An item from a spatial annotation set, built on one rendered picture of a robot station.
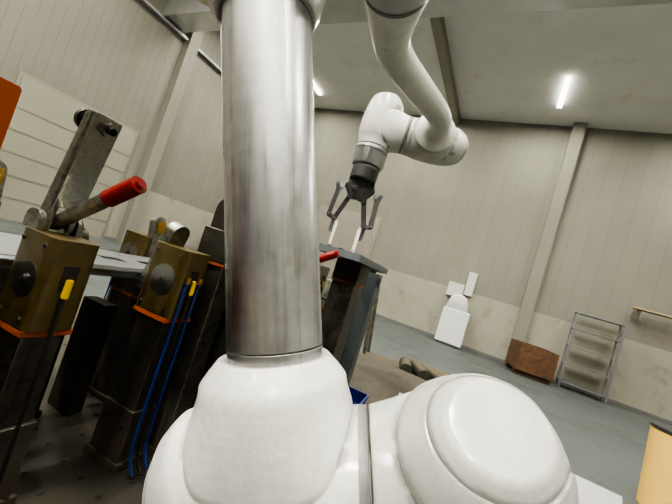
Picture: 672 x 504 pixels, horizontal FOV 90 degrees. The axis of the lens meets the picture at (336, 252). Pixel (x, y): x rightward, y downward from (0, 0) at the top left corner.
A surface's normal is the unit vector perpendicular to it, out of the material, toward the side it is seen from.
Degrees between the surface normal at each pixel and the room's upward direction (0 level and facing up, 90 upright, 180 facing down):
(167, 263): 90
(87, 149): 99
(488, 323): 90
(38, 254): 90
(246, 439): 88
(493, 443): 40
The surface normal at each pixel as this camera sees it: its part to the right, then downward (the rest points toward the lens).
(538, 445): -0.04, -0.83
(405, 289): -0.42, -0.17
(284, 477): 0.07, -0.20
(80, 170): 0.84, 0.41
